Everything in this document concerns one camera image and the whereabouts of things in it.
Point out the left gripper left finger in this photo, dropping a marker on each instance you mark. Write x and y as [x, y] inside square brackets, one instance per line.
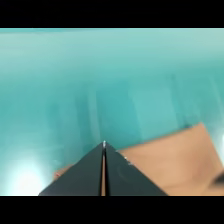
[83, 176]

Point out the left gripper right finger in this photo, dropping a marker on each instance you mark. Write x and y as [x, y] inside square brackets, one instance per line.
[128, 178]

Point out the orange garment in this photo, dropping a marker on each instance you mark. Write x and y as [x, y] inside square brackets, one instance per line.
[176, 156]

